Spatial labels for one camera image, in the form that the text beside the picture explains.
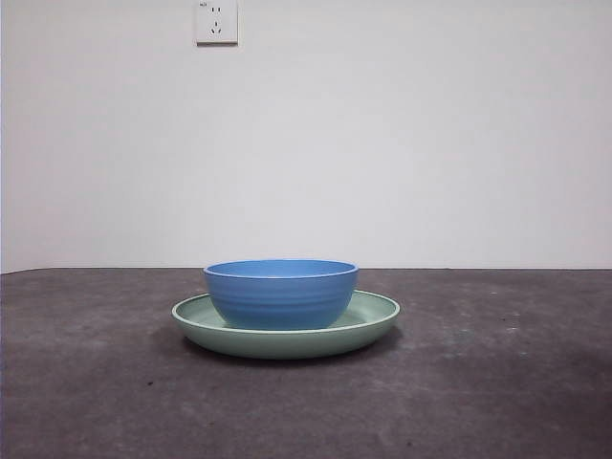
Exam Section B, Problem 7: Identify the blue ribbed bowl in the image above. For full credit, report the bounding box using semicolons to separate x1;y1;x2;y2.
204;258;361;331

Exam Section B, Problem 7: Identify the green round plate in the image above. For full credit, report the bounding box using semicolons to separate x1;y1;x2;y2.
171;289;402;361

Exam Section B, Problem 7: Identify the white wall power socket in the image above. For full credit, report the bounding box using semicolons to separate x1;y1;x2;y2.
194;0;239;48

